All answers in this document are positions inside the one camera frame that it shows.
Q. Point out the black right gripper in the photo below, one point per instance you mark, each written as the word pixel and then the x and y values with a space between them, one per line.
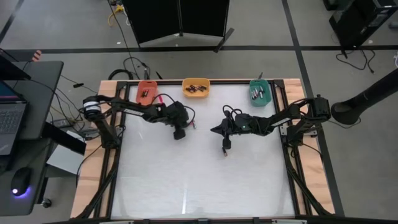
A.
pixel 231 126

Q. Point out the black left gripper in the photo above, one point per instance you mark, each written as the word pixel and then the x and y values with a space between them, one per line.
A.
pixel 178 115

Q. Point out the yellow plastic bin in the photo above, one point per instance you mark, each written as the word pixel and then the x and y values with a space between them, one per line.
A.
pixel 196 94

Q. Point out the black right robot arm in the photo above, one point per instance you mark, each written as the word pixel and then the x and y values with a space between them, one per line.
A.
pixel 280 119

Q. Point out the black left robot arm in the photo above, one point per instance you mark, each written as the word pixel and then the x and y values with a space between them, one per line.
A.
pixel 133 109

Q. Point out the orange plastic bin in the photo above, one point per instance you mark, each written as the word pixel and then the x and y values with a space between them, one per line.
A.
pixel 150 85

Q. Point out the teal plastic bin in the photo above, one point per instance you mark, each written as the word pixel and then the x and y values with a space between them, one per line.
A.
pixel 264 101

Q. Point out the black folding screen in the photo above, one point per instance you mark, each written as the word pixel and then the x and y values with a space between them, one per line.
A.
pixel 155 18

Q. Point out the black power strip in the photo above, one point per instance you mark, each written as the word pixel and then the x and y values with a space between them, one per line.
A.
pixel 62 123

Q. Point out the white box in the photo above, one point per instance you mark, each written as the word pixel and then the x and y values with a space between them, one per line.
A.
pixel 66 163

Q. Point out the black desk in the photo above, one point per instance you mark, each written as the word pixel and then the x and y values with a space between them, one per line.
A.
pixel 46 81

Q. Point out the orange white striped tape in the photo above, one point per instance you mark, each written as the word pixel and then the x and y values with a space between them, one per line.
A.
pixel 36 55

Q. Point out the black caster wheel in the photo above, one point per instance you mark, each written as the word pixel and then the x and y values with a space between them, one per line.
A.
pixel 46 203

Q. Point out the black stand pole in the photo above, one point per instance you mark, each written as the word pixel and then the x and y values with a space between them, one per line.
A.
pixel 373 90

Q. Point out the dark laptop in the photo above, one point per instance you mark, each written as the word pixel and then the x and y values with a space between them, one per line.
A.
pixel 11 124

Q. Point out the black computer mouse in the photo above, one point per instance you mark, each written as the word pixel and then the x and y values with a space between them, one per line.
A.
pixel 21 180

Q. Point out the black monitor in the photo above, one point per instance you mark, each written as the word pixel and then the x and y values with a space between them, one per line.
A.
pixel 9 70

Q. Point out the black equipment cart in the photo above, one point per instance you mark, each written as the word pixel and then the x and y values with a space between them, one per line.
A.
pixel 357 21

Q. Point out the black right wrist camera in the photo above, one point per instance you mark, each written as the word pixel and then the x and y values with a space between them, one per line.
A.
pixel 226 143

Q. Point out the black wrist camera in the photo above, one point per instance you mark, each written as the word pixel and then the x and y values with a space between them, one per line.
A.
pixel 179 134
pixel 226 143

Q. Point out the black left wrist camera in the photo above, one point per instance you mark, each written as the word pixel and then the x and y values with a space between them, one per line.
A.
pixel 179 134

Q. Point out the black aluminium table frame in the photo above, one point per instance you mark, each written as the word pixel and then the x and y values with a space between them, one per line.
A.
pixel 279 83

